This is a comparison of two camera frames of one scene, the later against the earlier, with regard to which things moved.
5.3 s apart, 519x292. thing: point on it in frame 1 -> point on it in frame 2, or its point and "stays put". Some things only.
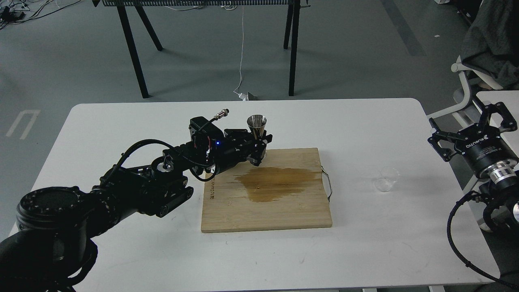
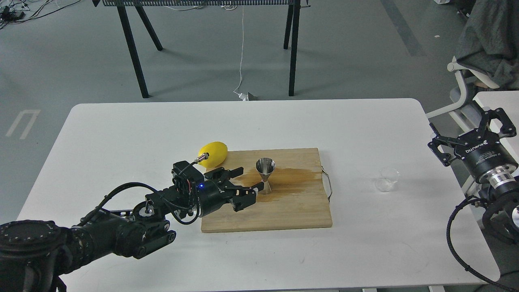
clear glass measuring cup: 389,175 stays put
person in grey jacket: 490,44 stays put
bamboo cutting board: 286,190 stays put
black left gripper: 226,153 -> 213,193
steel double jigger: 256,123 -> 265,166
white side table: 510,99 stays put
